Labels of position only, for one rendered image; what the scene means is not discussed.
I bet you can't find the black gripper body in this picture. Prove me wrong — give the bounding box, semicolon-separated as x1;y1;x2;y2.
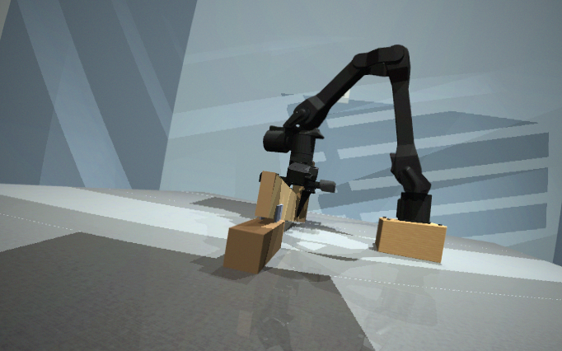
279;152;336;193

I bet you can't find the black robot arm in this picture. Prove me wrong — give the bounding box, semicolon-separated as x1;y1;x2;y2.
263;44;432;224

